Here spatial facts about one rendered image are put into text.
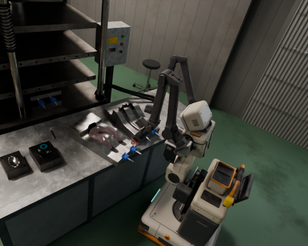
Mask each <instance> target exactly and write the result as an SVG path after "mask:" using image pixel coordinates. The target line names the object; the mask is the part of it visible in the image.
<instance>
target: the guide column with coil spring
mask: <svg viewBox="0 0 308 246"><path fill-rule="evenodd" d="M0 4H2V5H6V4H8V3H7V0H0ZM6 8H8V7H0V9H6ZM0 12H9V10H0ZM8 15H9V13H8V14H0V16H8ZM0 19H3V20H6V19H10V17H6V18H2V17H1V18H0ZM1 22H3V23H8V22H11V20H8V21H2V20H1ZM10 25H11V23H10V24H2V26H10ZM11 28H12V27H7V28H5V27H3V28H2V29H11ZM3 32H4V33H9V32H12V30H10V31H3ZM3 35H4V36H11V35H13V33H12V34H3ZM4 38H5V39H12V38H13V36H12V37H4ZM12 41H14V40H10V41H6V40H5V42H12ZM13 44H14V43H5V45H13ZM13 47H15V46H6V48H13ZM7 55H8V60H9V66H10V71H11V76H12V81H13V87H14V91H15V97H16V102H17V107H18V112H19V118H20V119H25V118H26V111H25V105H24V99H23V93H22V85H21V80H20V74H19V68H18V62H17V56H16V52H14V53H9V52H7Z"/></svg>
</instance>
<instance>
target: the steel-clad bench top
mask: <svg viewBox="0 0 308 246"><path fill-rule="evenodd" d="M125 102H127V103H136V104H138V105H139V106H140V108H141V110H142V111H143V113H144V115H145V116H146V117H147V118H148V119H149V118H150V115H151V114H149V113H146V112H144V109H145V106H146V105H147V104H149V105H153V104H154V102H152V101H150V100H146V99H143V98H140V97H137V96H131V97H128V98H124V99H121V100H118V101H114V102H110V103H107V104H104V105H101V106H97V107H94V108H90V109H87V110H84V111H80V112H77V113H74V114H70V115H67V116H63V117H60V118H57V119H53V120H50V121H47V122H44V123H39V124H36V125H33V126H29V127H26V128H23V129H19V130H16V131H12V132H9V133H6V134H2V135H0V157H1V156H4V155H7V154H10V153H13V152H16V151H19V152H20V153H21V155H22V156H23V158H24V160H25V161H26V163H27V165H28V168H29V172H27V173H25V174H22V175H20V176H17V177H15V178H13V179H10V180H8V178H7V176H6V174H5V172H4V170H3V168H2V166H1V164H0V219H1V218H3V217H5V216H7V215H9V214H11V213H14V212H16V211H18V210H20V209H22V208H24V207H26V206H28V205H30V204H32V203H34V202H36V201H38V200H40V199H42V198H44V197H46V196H49V195H51V194H53V193H55V192H57V191H59V190H61V189H63V188H65V187H67V186H69V185H71V184H73V183H75V182H77V181H79V180H81V179H84V178H86V177H88V176H90V175H92V174H94V173H96V172H98V171H100V170H102V169H104V168H106V167H108V166H110V165H112V164H111V163H110V162H108V161H106V160H105V159H103V158H102V157H100V156H99V155H97V154H95V153H94V152H92V151H91V150H89V149H88V148H86V147H84V146H83V145H81V144H80V143H78V142H77V141H75V140H73V139H72V138H71V137H69V126H71V125H72V124H74V123H76V122H77V121H79V120H80V119H82V118H84V117H85V116H87V115H89V114H90V113H92V114H94V115H96V116H97V117H99V118H101V119H102V123H104V124H105V125H108V126H111V127H114V128H116V129H118V130H119V131H120V132H121V133H122V134H123V135H124V137H125V138H129V137H128V136H127V135H126V134H124V133H123V132H122V131H121V130H120V129H119V128H118V127H117V126H116V125H115V124H114V123H113V122H112V121H111V120H110V119H109V118H108V117H107V116H106V115H105V114H104V113H105V108H108V107H112V106H115V105H118V104H121V103H125ZM168 103H169V93H167V92H166V96H165V99H164V103H163V106H162V110H161V113H160V120H161V121H160V124H159V125H158V127H160V130H159V133H158V134H159V135H160V136H158V135H157V136H155V137H153V138H151V139H150V140H151V141H149V140H146V141H144V142H142V143H140V144H138V145H137V146H136V148H137V151H138V152H139V151H141V150H143V149H145V148H147V147H149V146H151V145H154V144H156V143H158V142H160V141H162V140H164V138H163V137H162V134H161V133H162V131H163V130H164V129H165V125H166V120H167V113H168ZM185 109H186V106H185V105H184V104H182V103H181V102H180V101H178V108H177V116H176V125H177V126H178V127H182V128H184V129H185V127H184V125H183V123H182V121H181V119H180V115H181V113H182V112H183V111H184V110H185ZM50 128H51V129H52V131H53V133H54V135H55V137H56V139H55V138H54V136H53V134H52V132H51V130H50ZM47 141H50V142H51V143H52V145H53V146H54V148H55V149H56V150H57V152H58V153H59V155H60V156H61V158H62V163H61V164H60V165H57V166H55V167H52V168H50V169H48V170H45V171H43V172H40V170H39V169H38V167H37V165H36V164H35V162H34V160H33V159H32V157H31V156H30V154H29V147H32V146H35V145H38V144H41V143H44V142H47ZM130 141H131V139H130Z"/></svg>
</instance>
